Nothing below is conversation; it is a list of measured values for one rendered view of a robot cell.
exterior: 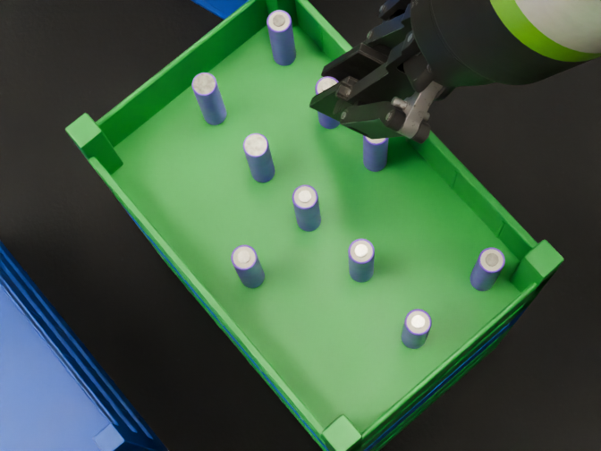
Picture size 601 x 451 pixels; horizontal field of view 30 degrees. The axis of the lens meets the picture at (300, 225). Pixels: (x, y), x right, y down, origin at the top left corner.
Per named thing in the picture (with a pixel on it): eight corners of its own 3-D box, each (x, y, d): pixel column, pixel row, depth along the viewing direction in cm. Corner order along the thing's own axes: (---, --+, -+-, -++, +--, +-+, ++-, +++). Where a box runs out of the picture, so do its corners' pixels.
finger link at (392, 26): (422, 10, 65) (431, -13, 65) (353, 39, 75) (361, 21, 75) (480, 40, 66) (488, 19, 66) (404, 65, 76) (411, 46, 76)
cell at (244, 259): (235, 275, 84) (224, 255, 78) (254, 259, 84) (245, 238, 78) (250, 293, 84) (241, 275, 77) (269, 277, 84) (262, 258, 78)
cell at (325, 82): (313, 116, 87) (309, 85, 81) (331, 102, 87) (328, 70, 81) (328, 133, 86) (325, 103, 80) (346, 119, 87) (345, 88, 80)
